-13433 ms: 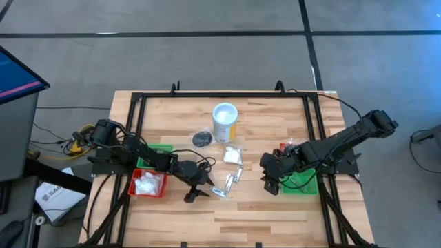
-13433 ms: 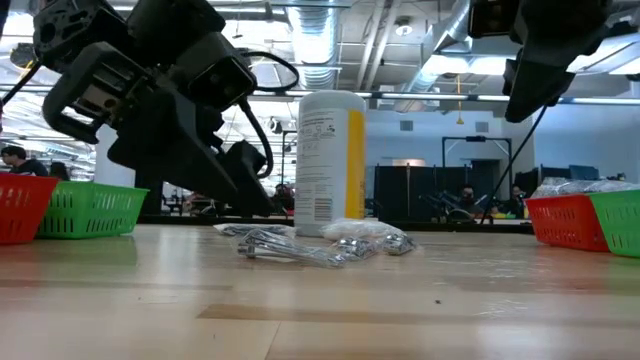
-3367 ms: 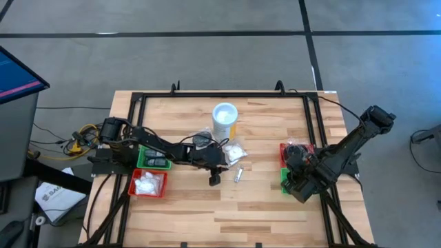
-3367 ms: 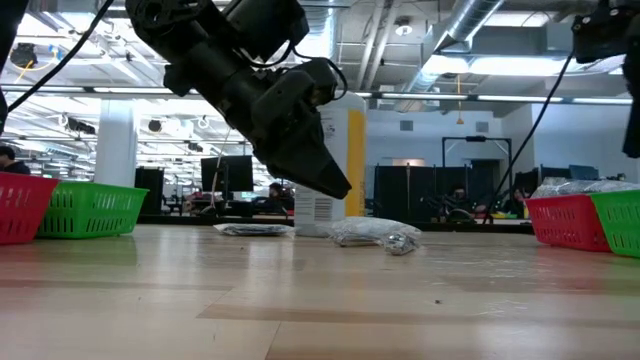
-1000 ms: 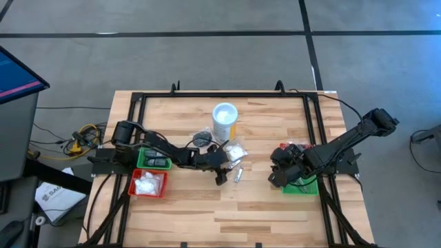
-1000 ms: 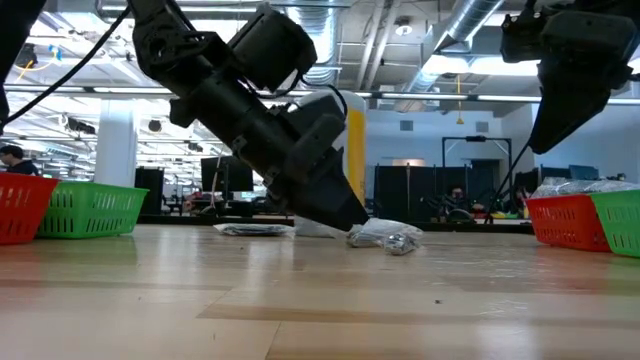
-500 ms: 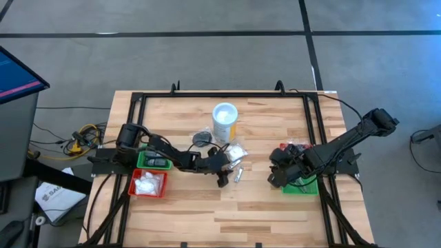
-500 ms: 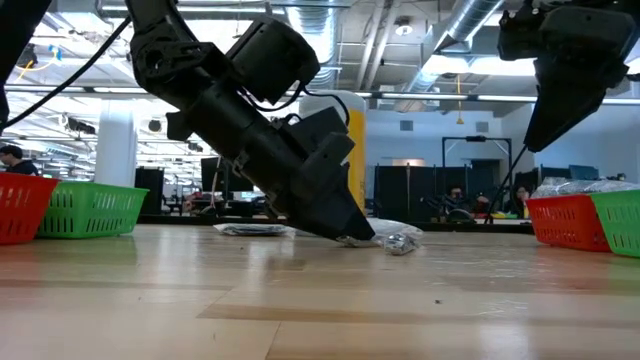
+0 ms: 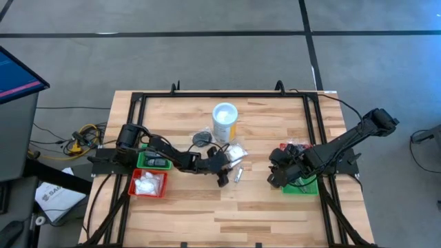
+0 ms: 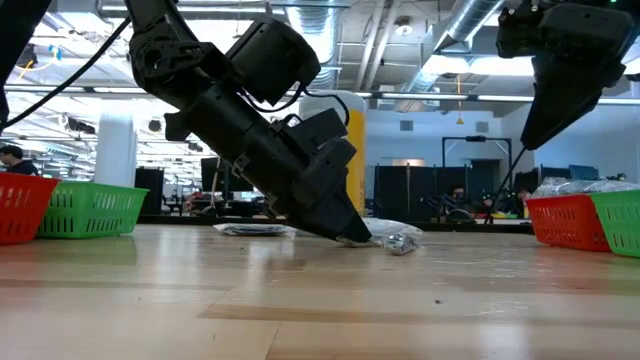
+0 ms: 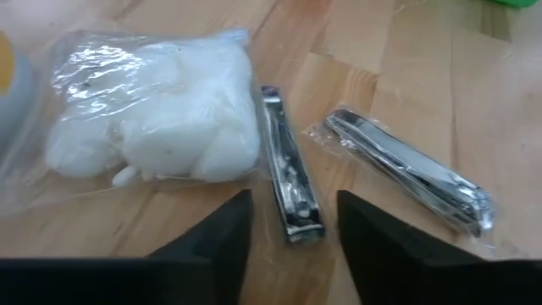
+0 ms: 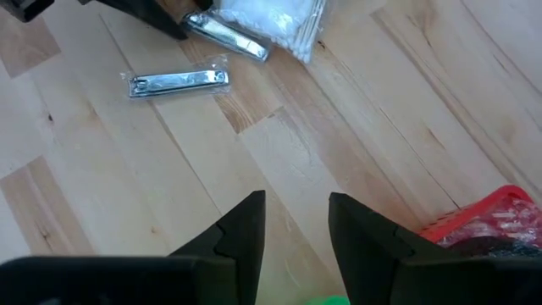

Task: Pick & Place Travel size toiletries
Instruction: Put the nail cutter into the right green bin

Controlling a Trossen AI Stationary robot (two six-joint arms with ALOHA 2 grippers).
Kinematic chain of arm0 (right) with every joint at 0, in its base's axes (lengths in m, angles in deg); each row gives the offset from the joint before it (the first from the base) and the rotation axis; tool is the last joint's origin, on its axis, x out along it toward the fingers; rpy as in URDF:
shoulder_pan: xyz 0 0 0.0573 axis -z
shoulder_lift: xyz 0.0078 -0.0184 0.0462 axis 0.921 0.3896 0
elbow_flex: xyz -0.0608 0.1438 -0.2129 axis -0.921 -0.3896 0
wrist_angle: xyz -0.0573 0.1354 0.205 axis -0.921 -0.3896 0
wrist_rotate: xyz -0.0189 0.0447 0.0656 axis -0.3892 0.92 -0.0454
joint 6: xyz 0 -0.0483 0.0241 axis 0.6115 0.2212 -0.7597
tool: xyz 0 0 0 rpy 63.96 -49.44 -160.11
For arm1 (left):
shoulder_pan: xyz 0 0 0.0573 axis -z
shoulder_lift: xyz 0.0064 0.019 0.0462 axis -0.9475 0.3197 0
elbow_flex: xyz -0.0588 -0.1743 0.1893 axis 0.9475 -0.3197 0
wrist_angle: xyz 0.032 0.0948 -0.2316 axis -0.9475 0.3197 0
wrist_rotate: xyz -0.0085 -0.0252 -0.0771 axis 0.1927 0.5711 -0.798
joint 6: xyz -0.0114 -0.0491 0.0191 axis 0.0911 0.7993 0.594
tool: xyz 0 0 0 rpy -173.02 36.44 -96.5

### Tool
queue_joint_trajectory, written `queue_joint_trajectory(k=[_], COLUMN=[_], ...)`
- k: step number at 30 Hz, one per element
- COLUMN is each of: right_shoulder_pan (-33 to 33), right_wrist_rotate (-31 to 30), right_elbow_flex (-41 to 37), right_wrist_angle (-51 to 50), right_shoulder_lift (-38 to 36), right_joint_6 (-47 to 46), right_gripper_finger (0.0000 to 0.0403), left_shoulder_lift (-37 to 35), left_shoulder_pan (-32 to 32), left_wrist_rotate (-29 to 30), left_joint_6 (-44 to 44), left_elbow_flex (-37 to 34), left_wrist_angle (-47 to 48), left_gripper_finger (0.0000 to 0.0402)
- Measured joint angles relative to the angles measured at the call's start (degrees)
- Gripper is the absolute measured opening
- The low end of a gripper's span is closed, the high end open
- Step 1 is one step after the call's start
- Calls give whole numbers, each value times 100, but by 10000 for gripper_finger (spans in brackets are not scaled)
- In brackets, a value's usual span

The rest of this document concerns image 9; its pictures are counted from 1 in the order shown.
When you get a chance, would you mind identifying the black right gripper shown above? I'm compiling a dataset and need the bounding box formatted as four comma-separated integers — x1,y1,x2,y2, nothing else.
268,147,313,183

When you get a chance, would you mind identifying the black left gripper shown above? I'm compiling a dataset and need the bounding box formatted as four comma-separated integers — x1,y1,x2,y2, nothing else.
194,146,242,189

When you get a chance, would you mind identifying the clear bag of black hair ties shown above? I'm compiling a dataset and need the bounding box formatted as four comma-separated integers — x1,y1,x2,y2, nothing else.
285,138,313,152

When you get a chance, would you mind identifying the black trimmer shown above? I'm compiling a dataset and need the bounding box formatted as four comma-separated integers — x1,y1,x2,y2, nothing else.
143,156,169,169

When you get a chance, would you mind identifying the handwritten label cotton bag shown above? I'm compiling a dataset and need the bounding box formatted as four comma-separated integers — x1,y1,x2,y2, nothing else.
139,174,165,196

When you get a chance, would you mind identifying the red plastic basket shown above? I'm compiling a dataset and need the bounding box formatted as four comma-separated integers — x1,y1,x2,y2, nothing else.
279,142,313,153
127,168,169,199

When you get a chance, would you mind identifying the green plastic basket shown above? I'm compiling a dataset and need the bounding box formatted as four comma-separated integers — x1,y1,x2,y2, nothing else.
281,174,320,196
136,143,173,171

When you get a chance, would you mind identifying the flat clear bag dark disc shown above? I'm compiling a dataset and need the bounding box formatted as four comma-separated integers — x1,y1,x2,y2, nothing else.
191,130,214,149

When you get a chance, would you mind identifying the white canister with yellow label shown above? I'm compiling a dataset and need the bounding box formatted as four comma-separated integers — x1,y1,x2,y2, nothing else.
212,102,240,144

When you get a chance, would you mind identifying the white paper sheet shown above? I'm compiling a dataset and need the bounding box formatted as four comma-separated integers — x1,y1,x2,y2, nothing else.
34,167,87,223

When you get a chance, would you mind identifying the blue screen monitor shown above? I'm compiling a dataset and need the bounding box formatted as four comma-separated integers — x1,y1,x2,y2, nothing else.
0,45,51,105

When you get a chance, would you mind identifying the black object on floor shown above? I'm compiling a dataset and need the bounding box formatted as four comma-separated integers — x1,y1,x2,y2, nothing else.
0,220,24,248

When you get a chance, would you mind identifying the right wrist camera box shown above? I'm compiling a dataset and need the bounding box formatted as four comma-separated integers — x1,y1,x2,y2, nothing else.
267,171,287,189

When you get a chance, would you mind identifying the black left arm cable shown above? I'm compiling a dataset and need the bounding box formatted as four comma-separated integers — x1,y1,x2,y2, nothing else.
139,124,231,155

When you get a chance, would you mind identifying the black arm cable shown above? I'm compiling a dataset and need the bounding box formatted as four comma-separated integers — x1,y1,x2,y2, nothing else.
139,124,231,155
289,87,365,129

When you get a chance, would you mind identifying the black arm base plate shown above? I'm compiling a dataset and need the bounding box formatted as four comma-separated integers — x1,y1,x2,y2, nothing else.
316,147,360,176
90,147,139,176

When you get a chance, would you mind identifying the black table frame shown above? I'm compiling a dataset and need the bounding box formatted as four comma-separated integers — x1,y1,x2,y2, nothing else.
77,79,378,248

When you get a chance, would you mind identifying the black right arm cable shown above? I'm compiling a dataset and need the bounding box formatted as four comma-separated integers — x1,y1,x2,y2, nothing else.
289,87,365,129

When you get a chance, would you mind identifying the black floor cable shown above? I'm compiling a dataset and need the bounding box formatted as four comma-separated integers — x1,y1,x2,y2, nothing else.
409,129,441,175

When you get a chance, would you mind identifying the yellow floor cable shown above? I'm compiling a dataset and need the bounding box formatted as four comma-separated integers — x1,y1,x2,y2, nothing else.
27,123,101,161

